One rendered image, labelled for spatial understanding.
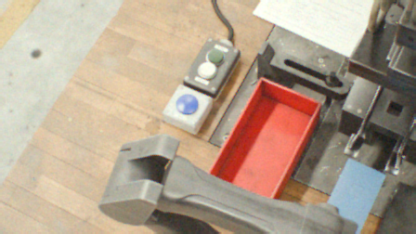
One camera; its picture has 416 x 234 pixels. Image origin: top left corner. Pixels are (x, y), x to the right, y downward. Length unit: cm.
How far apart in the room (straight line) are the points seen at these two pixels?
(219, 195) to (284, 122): 51
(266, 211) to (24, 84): 175
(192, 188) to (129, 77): 60
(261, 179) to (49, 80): 134
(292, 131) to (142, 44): 34
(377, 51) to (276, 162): 29
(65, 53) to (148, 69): 116
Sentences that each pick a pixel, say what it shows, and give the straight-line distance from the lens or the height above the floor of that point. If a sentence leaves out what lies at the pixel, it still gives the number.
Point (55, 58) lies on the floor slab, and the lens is 271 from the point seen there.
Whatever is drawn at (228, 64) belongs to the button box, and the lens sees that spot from 153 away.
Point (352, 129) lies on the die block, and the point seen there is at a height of 93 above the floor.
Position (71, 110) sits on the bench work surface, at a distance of 155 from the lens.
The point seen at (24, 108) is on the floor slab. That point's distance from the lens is 264.
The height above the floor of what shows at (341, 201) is 99.
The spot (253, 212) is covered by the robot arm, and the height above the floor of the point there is 129.
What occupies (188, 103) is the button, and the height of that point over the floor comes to 94.
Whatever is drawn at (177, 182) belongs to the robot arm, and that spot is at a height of 132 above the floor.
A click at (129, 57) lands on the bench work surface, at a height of 90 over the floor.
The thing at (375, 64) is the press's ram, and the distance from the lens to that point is 130.
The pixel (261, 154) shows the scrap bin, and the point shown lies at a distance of 147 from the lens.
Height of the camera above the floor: 223
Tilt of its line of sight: 61 degrees down
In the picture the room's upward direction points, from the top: 4 degrees counter-clockwise
